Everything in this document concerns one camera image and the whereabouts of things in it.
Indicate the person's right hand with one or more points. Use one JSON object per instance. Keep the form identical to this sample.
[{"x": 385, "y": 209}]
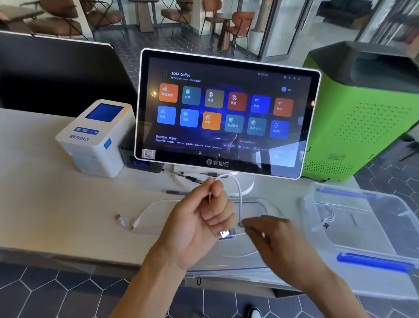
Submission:
[{"x": 281, "y": 245}]

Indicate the person's left hand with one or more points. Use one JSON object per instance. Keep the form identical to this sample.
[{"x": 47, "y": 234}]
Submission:
[{"x": 186, "y": 229}]

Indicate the person's left thumb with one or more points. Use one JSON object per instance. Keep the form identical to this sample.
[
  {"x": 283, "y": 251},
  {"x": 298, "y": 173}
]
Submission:
[{"x": 195, "y": 194}]

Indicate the person's right fingers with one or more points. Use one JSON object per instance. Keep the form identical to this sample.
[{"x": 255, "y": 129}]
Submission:
[{"x": 253, "y": 227}]

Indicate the person's right forearm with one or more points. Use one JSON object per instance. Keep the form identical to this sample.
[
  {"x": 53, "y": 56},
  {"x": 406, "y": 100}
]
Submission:
[{"x": 330, "y": 295}]

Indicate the person's left forearm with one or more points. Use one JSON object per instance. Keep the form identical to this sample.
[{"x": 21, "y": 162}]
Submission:
[{"x": 149, "y": 288}]

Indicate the dark pen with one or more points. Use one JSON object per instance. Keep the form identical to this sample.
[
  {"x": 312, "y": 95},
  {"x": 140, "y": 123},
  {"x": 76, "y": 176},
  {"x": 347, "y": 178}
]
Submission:
[{"x": 174, "y": 192}]

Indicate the clear plastic box lid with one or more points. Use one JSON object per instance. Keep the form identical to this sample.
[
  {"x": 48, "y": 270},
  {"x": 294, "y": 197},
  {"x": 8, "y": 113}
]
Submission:
[{"x": 235, "y": 255}]

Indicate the white terminal stand base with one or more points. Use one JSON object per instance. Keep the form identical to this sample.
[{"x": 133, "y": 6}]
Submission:
[{"x": 244, "y": 185}]

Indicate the small black box device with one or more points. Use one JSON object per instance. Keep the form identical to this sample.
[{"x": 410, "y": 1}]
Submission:
[{"x": 129, "y": 155}]

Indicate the person's shoe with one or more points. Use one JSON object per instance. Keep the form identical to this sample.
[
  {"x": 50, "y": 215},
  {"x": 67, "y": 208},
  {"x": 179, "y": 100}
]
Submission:
[{"x": 254, "y": 312}]

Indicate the white touchscreen register terminal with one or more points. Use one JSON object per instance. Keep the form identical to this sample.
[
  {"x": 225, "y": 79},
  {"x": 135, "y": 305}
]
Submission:
[{"x": 226, "y": 111}]

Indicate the clear plastic storage box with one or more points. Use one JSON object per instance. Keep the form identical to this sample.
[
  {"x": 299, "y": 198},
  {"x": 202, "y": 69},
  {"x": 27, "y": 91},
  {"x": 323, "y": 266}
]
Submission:
[{"x": 363, "y": 236}]

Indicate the white receipt printer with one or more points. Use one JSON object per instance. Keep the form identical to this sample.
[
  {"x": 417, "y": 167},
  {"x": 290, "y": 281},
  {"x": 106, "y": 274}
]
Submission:
[{"x": 98, "y": 137}]

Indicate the green perforated machine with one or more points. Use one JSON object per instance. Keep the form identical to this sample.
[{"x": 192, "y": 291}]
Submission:
[{"x": 356, "y": 114}]

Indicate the orange dining chair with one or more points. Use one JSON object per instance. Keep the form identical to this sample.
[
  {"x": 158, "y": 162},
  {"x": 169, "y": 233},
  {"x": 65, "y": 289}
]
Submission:
[
  {"x": 213, "y": 13},
  {"x": 241, "y": 26}
]

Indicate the large black monitor back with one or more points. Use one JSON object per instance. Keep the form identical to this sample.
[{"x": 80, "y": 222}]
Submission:
[{"x": 62, "y": 75}]

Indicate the brown leather lounge chair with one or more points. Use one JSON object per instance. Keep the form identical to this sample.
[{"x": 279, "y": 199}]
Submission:
[
  {"x": 103, "y": 13},
  {"x": 54, "y": 21},
  {"x": 176, "y": 9}
]

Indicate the dark sofa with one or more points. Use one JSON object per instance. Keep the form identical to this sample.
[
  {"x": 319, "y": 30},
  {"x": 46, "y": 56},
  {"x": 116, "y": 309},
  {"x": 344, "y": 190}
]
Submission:
[{"x": 347, "y": 11}]

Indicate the round wooden pedestal table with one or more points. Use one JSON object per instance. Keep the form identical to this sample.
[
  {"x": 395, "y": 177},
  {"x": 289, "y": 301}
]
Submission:
[{"x": 226, "y": 31}]

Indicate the glass door with metal frame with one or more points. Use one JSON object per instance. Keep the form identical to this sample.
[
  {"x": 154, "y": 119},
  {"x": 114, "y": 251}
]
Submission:
[{"x": 281, "y": 29}]

